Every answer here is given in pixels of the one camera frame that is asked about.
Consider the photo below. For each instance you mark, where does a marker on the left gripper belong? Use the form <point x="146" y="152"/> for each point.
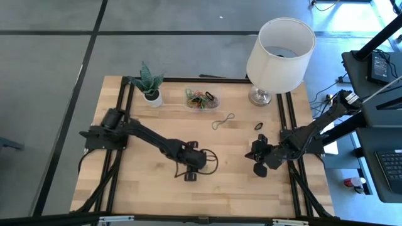
<point x="191" y="158"/>

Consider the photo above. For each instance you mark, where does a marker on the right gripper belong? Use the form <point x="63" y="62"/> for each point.
<point x="274" y="157"/>

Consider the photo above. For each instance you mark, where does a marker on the black rubber band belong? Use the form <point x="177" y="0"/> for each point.
<point x="260" y="124"/>
<point x="208" y="94"/>

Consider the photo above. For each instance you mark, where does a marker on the grey rubber band top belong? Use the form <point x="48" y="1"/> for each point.
<point x="222" y="121"/>

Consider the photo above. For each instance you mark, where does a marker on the yellow rubber band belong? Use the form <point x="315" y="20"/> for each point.
<point x="196" y="101"/>

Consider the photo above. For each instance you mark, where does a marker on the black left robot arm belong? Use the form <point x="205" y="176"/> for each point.
<point x="147" y="138"/>

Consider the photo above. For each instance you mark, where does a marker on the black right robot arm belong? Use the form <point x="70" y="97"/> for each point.
<point x="314" y="125"/>

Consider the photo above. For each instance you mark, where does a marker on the clear plastic bin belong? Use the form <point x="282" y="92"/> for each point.
<point x="216" y="108"/>

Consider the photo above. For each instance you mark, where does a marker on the snake plant in white pot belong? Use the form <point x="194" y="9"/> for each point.
<point x="157" y="102"/>

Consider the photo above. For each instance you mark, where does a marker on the yellow power plug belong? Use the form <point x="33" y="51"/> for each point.
<point x="329" y="99"/>

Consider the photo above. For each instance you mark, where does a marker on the table lamp white shade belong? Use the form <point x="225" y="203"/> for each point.
<point x="267" y="62"/>

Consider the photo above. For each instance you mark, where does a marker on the red white bottle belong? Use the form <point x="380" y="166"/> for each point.
<point x="353" y="182"/>

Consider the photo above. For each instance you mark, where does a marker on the black desk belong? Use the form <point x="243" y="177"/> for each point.
<point x="351" y="69"/>

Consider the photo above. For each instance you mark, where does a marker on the black keyboard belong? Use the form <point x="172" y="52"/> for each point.
<point x="391" y="169"/>

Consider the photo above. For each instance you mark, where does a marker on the black power adapter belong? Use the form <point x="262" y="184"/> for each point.
<point x="378" y="67"/>

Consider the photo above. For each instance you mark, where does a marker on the black diagonal pole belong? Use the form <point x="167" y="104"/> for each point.
<point x="377" y="39"/>

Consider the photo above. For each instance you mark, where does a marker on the dark chair base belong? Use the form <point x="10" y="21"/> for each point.
<point x="9" y="143"/>

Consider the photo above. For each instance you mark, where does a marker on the silver aluminium bracket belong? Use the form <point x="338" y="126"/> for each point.
<point x="116" y="218"/>
<point x="290" y="222"/>

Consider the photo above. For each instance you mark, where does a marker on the black aluminium rig frame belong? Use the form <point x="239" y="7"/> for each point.
<point x="188" y="80"/>

